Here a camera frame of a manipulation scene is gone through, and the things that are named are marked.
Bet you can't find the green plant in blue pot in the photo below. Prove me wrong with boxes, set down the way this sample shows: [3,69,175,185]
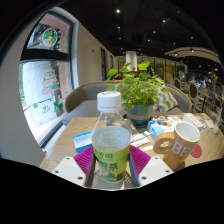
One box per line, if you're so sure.
[105,60,171,127]

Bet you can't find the flat round red coaster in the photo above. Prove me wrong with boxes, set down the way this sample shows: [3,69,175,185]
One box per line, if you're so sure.
[189,143,203,160]

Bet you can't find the white paper card strips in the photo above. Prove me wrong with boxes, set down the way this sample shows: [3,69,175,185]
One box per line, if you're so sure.
[130,130,152,148]

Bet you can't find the clear green-labelled drink bottle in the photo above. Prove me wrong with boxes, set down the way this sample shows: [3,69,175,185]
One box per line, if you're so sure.
[90,91,133,184]

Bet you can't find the grey sofa with wooden frame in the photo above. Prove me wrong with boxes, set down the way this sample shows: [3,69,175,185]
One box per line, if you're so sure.
[61,80,193,127]

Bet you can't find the group of dining chairs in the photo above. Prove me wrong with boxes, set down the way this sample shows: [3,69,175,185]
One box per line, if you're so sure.
[172,77,224,113]

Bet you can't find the group of ceiling spotlights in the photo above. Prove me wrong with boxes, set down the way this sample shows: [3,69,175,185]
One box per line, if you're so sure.
[114,7,196,54]

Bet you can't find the tan mug with white lettering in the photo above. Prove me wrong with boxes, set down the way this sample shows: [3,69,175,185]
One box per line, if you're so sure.
[152,121,202,171]

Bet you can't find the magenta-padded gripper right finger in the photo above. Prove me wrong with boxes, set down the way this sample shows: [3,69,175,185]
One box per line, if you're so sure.
[127,144,175,188]

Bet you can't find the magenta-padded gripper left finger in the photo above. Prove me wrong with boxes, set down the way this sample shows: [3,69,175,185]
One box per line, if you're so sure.
[51,145,98,188]

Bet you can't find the small blue box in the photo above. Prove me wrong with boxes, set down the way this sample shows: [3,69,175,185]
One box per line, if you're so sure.
[147,119,165,140]

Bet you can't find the white rectangular box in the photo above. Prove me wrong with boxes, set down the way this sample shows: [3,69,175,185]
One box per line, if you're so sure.
[182,112,205,130]

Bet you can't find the blue and white leaflet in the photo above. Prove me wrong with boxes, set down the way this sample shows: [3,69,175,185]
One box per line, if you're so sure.
[72,131,93,154]

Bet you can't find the white round pillar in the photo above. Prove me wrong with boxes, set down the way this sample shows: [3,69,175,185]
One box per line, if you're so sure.
[125,50,139,72]

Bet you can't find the window with festive decals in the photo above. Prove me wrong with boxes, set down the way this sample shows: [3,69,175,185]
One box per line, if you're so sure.
[18,11,75,148]

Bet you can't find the striped grey cushion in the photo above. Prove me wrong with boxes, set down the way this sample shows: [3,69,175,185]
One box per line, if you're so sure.
[156,86,180,111]

